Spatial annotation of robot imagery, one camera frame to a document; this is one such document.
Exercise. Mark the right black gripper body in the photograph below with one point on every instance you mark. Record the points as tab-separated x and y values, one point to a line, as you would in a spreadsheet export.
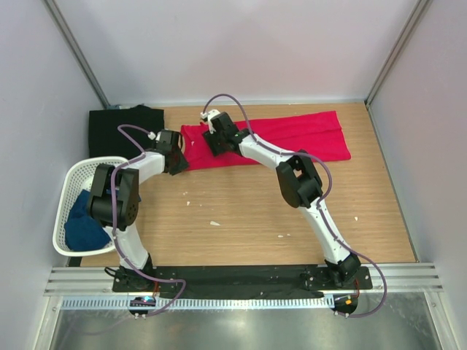
215	143

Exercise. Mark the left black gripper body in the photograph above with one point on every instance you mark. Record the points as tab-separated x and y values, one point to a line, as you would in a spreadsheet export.
180	163

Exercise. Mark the red t shirt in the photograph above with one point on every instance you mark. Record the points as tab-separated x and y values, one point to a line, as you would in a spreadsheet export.
320	134

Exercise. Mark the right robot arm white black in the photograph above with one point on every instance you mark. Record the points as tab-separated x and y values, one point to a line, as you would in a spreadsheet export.
299	182

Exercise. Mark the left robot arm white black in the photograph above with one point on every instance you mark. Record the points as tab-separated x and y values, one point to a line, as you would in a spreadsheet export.
114	195

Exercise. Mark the folded black t shirt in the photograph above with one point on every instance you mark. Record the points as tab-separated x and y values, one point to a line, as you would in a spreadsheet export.
104	139

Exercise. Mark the white plastic laundry basket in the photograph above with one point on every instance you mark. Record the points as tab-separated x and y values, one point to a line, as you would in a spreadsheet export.
78	178

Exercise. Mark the blue t shirt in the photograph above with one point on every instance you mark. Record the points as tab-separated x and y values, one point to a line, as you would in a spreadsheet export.
82	232

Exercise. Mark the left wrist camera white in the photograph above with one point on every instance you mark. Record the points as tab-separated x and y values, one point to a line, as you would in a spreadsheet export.
154	136

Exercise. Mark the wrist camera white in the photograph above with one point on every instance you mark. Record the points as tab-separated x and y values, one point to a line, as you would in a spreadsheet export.
154	136
208	115

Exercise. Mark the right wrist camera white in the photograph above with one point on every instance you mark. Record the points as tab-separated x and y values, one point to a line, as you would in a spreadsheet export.
208	115

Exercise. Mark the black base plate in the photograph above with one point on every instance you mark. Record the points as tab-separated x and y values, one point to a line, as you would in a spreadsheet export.
258	282

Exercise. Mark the left aluminium corner post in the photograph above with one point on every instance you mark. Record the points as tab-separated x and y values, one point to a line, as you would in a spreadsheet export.
73	45

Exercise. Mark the aluminium corner post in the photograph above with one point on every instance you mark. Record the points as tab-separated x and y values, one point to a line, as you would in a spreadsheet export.
412	22
73	45

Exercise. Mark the aluminium rail frame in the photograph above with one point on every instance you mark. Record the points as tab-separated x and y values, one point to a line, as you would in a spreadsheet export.
400	277

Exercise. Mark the white slotted cable duct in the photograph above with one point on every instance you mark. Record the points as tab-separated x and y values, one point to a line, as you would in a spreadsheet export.
134	303

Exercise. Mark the right aluminium corner post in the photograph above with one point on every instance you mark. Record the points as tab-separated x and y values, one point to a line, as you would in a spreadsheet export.
412	22

